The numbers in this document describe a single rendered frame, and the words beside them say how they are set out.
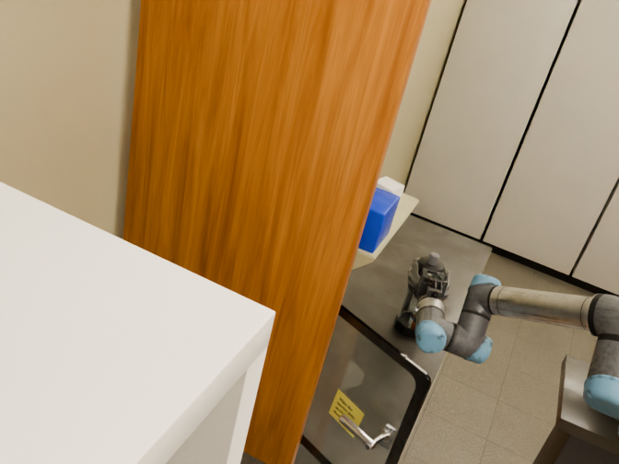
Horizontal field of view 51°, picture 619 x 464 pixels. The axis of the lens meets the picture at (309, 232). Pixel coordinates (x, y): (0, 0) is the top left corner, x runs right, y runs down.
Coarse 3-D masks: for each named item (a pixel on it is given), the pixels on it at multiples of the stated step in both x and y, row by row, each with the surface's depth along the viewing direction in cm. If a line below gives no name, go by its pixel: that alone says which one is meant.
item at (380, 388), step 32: (352, 320) 128; (352, 352) 130; (384, 352) 123; (320, 384) 139; (352, 384) 132; (384, 384) 125; (416, 384) 119; (320, 416) 142; (384, 416) 127; (416, 416) 121; (320, 448) 144; (352, 448) 136; (384, 448) 129
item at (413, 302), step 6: (420, 270) 188; (444, 276) 188; (408, 288) 194; (408, 294) 194; (408, 300) 194; (414, 300) 193; (402, 306) 198; (408, 306) 194; (414, 306) 193; (402, 312) 197; (408, 312) 195; (414, 312) 194; (402, 318) 197; (408, 318) 195; (408, 324) 196; (414, 324) 196
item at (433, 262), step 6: (432, 252) 190; (420, 258) 192; (426, 258) 193; (432, 258) 189; (438, 258) 189; (420, 264) 189; (426, 264) 189; (432, 264) 189; (438, 264) 191; (438, 270) 188; (444, 270) 190
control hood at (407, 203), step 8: (408, 200) 149; (416, 200) 150; (400, 208) 144; (408, 208) 145; (400, 216) 141; (392, 224) 137; (400, 224) 139; (392, 232) 134; (384, 240) 131; (360, 256) 125; (368, 256) 125; (376, 256) 125; (360, 264) 126
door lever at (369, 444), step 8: (344, 416) 129; (344, 424) 129; (352, 424) 128; (352, 432) 127; (360, 432) 127; (384, 432) 128; (360, 440) 126; (368, 440) 125; (376, 440) 126; (384, 440) 128; (368, 448) 125
